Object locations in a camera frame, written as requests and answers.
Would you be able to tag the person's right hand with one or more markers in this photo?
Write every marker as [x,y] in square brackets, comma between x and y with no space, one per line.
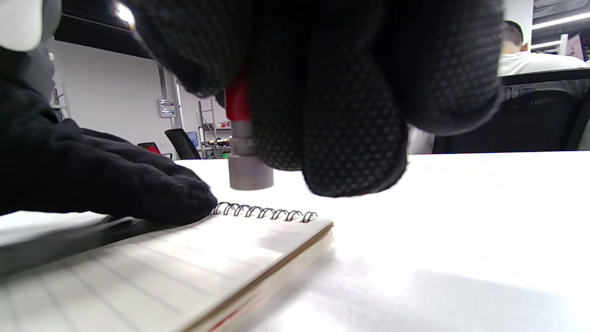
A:
[345,92]

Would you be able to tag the red chair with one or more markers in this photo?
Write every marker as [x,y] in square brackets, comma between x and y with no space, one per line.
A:
[152,148]

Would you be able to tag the person's left hand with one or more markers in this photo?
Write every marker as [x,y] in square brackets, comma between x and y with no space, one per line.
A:
[92,175]

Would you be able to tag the grey wall box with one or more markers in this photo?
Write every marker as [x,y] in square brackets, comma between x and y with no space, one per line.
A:
[167,108]

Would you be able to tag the cream spiral notebook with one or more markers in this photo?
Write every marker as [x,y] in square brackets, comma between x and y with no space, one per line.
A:
[184,267]

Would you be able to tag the metal shelf rack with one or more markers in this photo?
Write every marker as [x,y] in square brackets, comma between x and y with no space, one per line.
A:
[214,138]

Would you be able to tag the black mesh office chair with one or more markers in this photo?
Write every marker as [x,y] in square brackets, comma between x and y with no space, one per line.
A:
[530,115]

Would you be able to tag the grey stamp cap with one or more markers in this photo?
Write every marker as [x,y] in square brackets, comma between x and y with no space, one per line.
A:
[249,173]

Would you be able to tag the red flower pattern stamp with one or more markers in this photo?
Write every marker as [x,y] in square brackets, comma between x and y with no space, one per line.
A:
[238,108]

